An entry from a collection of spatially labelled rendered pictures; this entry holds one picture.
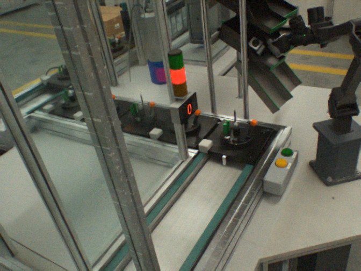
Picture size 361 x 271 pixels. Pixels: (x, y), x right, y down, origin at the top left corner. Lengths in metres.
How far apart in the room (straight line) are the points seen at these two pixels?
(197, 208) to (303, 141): 0.63
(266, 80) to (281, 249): 0.79
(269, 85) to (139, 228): 1.21
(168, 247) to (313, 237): 0.47
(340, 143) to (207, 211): 0.52
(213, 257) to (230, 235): 0.09
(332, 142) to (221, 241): 0.52
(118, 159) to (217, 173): 0.93
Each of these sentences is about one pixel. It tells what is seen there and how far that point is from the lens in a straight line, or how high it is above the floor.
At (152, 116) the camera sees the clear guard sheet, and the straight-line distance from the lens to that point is 1.15.
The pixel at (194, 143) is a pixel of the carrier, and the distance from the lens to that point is 1.45.
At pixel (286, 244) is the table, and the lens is 1.22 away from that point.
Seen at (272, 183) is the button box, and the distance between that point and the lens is 1.28.
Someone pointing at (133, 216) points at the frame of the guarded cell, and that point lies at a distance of 0.54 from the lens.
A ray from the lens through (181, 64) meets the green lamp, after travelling 1.16.
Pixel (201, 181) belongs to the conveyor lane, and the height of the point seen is 0.92.
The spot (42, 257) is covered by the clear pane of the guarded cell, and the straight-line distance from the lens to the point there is 0.45.
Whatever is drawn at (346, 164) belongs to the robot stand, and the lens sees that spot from 1.41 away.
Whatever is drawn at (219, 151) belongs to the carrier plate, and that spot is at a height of 0.97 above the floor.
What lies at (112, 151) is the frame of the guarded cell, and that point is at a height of 1.56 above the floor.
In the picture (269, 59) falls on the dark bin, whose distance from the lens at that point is 1.56.
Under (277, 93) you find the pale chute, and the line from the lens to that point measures 1.66.
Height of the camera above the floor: 1.81
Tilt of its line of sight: 34 degrees down
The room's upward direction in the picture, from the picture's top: 9 degrees counter-clockwise
